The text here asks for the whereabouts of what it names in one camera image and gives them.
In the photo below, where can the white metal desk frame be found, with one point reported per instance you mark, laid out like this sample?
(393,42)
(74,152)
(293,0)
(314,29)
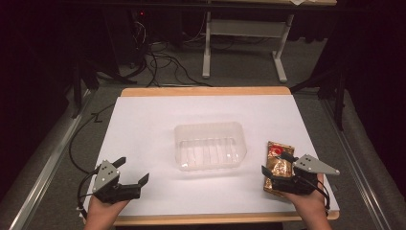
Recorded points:
(245,28)

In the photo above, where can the wooden table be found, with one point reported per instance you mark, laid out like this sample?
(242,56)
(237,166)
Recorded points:
(204,91)

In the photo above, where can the gold foil snack packet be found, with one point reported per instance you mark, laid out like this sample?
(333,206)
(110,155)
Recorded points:
(279,167)

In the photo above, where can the person's left hand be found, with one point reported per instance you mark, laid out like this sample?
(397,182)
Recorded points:
(101,209)

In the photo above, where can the white table sheet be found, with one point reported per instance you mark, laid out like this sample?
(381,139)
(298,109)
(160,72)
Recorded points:
(143,127)

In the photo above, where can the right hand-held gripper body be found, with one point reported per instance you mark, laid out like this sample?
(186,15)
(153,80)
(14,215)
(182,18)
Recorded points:
(306,182)

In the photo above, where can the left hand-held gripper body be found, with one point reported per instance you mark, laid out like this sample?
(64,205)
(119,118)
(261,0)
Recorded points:
(105,179)

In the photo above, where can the metal floor rail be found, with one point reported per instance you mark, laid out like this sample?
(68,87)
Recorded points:
(351,153)
(48,166)

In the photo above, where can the black metal stand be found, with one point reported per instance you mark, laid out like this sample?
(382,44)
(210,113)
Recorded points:
(340,96)
(77,89)

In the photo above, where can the clear plastic container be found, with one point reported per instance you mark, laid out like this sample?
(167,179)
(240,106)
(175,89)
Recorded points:
(210,147)

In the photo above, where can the person's right hand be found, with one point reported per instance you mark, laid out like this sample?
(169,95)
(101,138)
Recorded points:
(309,206)

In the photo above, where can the dark computer tower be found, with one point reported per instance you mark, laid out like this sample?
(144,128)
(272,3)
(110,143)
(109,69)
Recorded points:
(127,38)

